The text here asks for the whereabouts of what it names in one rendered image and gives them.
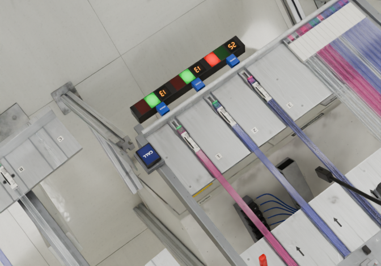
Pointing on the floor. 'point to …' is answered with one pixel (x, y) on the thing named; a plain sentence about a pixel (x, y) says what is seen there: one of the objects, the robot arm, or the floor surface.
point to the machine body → (261, 180)
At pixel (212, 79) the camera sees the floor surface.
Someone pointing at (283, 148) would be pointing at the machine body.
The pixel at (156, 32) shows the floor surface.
